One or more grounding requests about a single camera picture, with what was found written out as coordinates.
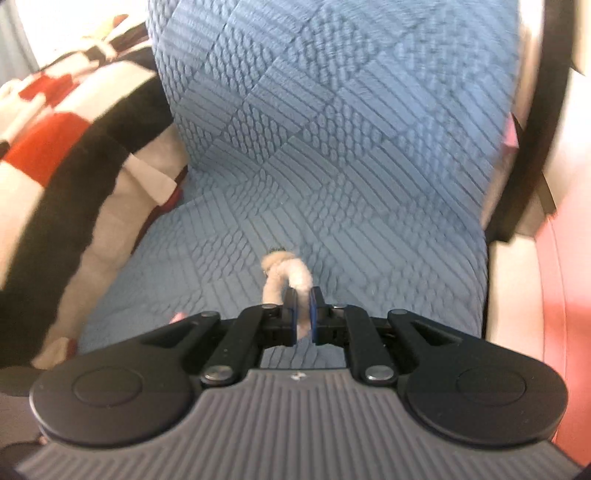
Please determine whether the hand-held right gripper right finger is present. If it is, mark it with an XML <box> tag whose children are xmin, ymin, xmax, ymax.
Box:
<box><xmin>310</xmin><ymin>286</ymin><xmax>463</xmax><ymax>387</ymax></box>

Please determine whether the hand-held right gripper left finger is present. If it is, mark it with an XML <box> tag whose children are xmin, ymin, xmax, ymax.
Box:
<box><xmin>139</xmin><ymin>288</ymin><xmax>299</xmax><ymax>387</ymax></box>

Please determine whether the pink paper bag with rope handle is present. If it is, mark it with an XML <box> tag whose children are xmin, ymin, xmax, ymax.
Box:
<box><xmin>168</xmin><ymin>249</ymin><xmax>315</xmax><ymax>340</ymax></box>

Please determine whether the blue textured sofa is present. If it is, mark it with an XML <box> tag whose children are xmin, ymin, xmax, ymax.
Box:
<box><xmin>78</xmin><ymin>0</ymin><xmax>523</xmax><ymax>370</ymax></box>

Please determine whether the white side table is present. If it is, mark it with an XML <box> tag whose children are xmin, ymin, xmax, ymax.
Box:
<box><xmin>482</xmin><ymin>239</ymin><xmax>570</xmax><ymax>370</ymax></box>

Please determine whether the pink gift box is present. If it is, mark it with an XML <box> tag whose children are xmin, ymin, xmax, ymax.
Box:
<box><xmin>534</xmin><ymin>171</ymin><xmax>591</xmax><ymax>464</ymax></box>

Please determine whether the black white red striped blanket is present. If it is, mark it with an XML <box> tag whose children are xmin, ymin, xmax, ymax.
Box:
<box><xmin>0</xmin><ymin>14</ymin><xmax>191</xmax><ymax>398</ymax></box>

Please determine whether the black pole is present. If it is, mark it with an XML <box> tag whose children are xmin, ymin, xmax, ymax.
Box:
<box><xmin>485</xmin><ymin>0</ymin><xmax>576</xmax><ymax>243</ymax></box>

